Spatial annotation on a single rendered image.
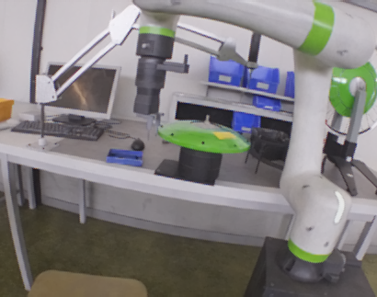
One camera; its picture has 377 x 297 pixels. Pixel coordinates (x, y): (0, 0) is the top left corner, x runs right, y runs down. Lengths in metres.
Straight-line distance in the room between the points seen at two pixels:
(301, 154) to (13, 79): 2.17
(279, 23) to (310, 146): 0.37
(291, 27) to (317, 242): 0.49
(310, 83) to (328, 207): 0.32
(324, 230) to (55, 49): 1.99
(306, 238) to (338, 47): 0.44
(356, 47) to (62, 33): 1.89
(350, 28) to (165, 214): 1.80
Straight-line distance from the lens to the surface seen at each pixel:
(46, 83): 0.99
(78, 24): 2.01
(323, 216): 0.63
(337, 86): 1.29
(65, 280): 0.86
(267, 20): 0.51
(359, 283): 0.83
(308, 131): 0.73
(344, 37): 0.55
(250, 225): 2.09
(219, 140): 0.74
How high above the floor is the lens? 1.24
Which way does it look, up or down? 16 degrees down
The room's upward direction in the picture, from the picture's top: 9 degrees clockwise
